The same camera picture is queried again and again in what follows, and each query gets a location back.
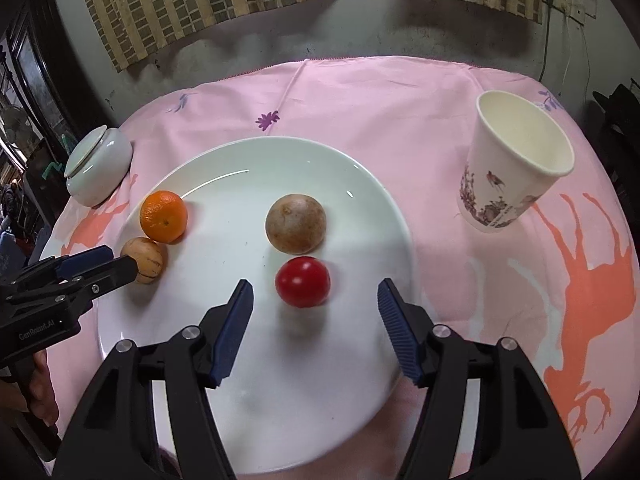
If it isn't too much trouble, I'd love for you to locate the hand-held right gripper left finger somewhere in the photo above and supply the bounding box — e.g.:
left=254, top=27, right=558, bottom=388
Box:
left=52, top=279, right=255, bottom=480

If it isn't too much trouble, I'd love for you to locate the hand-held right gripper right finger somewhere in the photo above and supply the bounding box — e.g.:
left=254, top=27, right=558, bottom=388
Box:
left=377, top=278, right=583, bottom=480

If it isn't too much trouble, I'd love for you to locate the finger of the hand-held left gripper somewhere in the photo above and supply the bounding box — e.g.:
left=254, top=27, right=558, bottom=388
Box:
left=54, top=245, right=116, bottom=281
left=74, top=255, right=139, bottom=302

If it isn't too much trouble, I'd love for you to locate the small tan striped fruit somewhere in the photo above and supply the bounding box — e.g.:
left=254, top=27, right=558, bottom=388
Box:
left=120, top=237, right=169, bottom=286

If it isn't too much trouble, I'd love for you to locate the small orange tangerine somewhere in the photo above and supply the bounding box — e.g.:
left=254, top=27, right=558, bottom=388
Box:
left=139, top=190, right=189, bottom=244

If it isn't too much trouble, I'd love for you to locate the red tomato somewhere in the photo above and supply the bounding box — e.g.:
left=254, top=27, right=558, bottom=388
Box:
left=275, top=256, right=331, bottom=309

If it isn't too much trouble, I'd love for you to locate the white round plate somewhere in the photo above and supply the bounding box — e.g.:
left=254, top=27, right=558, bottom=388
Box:
left=97, top=136, right=417, bottom=476

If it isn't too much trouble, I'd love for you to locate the brown round fruit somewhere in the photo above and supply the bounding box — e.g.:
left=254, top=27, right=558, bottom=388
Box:
left=265, top=194, right=329, bottom=255

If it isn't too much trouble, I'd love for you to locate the person's left hand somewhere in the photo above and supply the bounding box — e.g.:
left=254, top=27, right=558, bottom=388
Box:
left=0, top=349, right=63, bottom=429

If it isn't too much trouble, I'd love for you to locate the white lidded ceramic jar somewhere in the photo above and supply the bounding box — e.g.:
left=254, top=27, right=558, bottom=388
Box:
left=64, top=125, right=133, bottom=207

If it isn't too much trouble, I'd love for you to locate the electric fan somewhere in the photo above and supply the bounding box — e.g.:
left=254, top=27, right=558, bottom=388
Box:
left=0, top=104, right=27, bottom=147

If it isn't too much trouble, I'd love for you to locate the floral paper cup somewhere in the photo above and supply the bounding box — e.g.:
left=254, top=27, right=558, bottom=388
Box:
left=457, top=90, right=575, bottom=233

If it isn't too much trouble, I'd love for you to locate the dark wooden cabinet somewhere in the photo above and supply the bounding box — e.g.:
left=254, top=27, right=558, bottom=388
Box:
left=0, top=0, right=76, bottom=171

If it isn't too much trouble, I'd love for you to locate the pink printed tablecloth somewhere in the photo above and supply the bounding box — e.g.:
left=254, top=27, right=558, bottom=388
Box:
left=37, top=55, right=636, bottom=480

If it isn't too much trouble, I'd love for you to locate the dark chair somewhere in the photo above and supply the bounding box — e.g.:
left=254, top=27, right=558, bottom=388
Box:
left=592, top=77, right=640, bottom=221

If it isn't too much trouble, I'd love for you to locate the green cable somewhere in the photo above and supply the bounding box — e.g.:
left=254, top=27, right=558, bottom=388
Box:
left=536, top=0, right=555, bottom=82

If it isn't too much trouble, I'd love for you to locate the wall power outlet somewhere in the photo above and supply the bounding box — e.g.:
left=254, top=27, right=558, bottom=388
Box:
left=544, top=0, right=598, bottom=23

